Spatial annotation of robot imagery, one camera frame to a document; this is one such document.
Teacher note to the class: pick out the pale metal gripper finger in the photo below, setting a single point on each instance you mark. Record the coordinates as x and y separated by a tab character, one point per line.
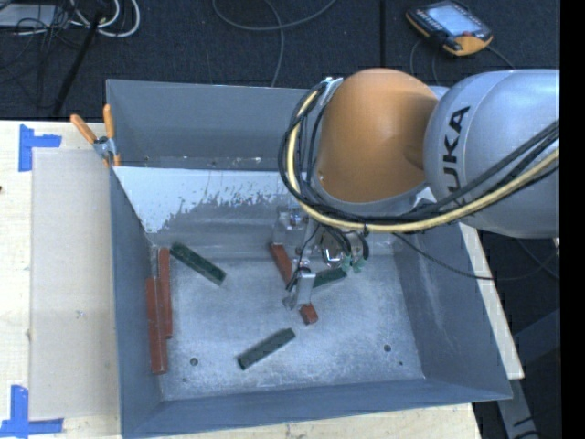
306	288
291	299

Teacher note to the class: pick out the dark green flat block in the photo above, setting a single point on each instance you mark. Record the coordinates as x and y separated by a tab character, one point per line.
266	348
197	263
330	276

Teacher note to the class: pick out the red-brown flat block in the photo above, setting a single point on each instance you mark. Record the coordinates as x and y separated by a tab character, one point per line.
165	291
281	261
156	332

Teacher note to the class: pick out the grey metal bin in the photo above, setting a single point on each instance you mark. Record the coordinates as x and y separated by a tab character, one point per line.
274	336

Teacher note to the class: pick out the pale flat board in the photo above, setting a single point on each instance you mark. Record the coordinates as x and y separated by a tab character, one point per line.
68	281

